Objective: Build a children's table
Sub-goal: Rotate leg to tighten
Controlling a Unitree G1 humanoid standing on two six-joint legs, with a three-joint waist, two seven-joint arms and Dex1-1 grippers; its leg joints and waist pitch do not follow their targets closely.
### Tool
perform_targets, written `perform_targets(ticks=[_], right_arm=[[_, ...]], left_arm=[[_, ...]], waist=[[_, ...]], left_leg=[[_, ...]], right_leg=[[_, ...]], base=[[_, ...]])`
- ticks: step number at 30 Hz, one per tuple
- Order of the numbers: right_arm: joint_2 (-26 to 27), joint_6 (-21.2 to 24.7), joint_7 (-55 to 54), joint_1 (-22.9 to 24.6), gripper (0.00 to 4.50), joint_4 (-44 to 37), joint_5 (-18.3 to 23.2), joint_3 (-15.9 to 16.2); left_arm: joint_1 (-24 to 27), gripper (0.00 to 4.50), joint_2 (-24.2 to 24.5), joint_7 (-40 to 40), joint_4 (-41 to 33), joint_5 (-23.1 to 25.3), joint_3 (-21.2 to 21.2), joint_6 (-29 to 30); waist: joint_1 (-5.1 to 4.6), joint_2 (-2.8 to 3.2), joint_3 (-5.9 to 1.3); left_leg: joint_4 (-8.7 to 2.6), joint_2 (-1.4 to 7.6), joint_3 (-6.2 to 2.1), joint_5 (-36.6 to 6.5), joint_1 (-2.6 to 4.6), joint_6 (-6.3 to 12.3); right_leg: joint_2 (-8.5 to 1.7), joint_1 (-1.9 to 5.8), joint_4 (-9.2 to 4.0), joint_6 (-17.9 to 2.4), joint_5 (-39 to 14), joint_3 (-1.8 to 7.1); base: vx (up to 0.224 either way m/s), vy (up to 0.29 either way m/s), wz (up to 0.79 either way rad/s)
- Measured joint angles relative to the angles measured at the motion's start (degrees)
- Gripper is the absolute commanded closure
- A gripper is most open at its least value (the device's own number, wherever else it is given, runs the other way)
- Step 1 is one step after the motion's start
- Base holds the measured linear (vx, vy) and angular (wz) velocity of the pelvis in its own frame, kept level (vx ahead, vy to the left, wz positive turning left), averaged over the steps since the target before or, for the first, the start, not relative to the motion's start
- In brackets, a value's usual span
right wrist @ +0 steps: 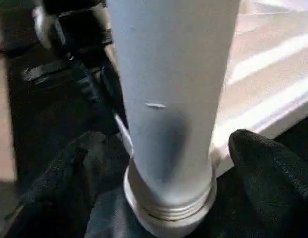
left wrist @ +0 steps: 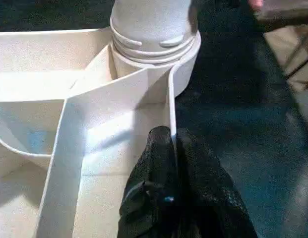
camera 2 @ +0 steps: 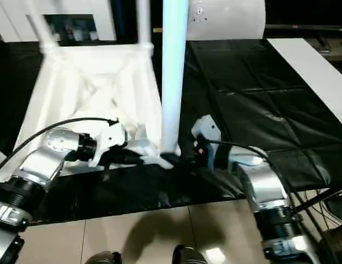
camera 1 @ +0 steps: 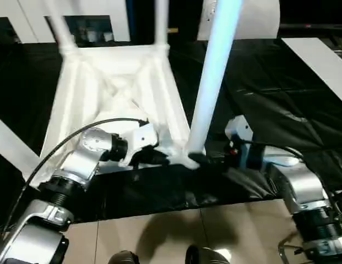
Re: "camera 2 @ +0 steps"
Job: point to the white plastic table top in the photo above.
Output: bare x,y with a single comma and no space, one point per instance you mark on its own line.
57,90

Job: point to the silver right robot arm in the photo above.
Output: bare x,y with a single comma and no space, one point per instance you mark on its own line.
264,181

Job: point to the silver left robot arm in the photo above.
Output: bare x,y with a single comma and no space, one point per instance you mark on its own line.
41,162

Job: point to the black work mat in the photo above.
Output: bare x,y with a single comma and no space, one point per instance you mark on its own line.
256,96

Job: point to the black robot foot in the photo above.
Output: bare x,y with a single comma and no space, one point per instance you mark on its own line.
104,258

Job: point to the small yellow label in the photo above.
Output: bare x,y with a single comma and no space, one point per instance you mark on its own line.
157,28

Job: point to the black metal stand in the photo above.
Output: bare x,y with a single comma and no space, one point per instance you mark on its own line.
316,200

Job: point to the black cabinet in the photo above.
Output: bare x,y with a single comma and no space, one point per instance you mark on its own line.
129,22

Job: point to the white cabinet with glass doors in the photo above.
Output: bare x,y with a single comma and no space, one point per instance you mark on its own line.
104,22

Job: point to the white chair back panel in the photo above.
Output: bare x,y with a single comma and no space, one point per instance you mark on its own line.
234,22

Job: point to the white sheet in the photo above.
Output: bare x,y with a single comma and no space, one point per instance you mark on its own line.
311,71

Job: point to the black device with white label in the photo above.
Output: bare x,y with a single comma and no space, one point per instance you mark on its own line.
336,209

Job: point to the brown woven object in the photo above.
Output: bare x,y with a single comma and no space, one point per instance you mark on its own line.
334,244

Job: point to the black bar with red light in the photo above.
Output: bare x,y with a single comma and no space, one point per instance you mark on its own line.
311,27

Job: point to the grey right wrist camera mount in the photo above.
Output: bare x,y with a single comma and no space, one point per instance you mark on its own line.
208,127

